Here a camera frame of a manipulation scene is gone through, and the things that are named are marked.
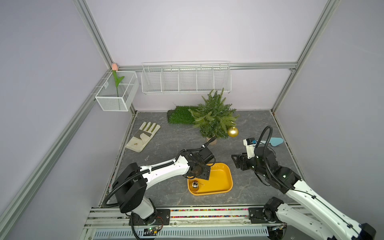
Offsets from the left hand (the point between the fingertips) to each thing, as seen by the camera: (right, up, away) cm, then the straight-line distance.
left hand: (202, 175), depth 80 cm
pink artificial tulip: (-52, +55, +11) cm, 76 cm away
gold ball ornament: (+16, +24, -5) cm, 29 cm away
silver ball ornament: (-4, -5, 0) cm, 6 cm away
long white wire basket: (-10, +60, +19) cm, 63 cm away
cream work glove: (-43, +18, +24) cm, 52 cm away
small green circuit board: (-26, -25, -8) cm, 37 cm away
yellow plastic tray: (+11, -4, +5) cm, 12 cm away
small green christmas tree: (+6, +31, -8) cm, 33 cm away
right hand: (+18, +13, -4) cm, 22 cm away
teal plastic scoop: (+52, +16, +23) cm, 59 cm away
